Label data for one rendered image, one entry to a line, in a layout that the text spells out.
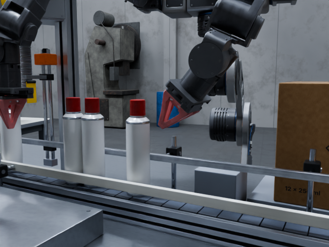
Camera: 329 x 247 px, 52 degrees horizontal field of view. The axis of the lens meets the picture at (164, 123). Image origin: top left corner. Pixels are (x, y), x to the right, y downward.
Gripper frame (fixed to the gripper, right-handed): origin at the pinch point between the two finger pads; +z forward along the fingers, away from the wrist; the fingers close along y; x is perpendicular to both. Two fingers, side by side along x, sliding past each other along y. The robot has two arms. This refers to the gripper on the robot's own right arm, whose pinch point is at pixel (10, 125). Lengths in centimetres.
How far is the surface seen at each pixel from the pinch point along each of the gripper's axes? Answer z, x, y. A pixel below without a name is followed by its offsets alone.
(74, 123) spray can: -1.2, 3.7, 16.8
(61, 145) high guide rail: 6.0, 9.3, 7.2
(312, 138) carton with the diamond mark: 1, 22, 66
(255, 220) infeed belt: 13, 3, 59
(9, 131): 2.5, 4.0, -5.6
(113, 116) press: 73, 554, -366
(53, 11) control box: -29.5, 15.4, -0.2
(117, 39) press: -91, 554, -354
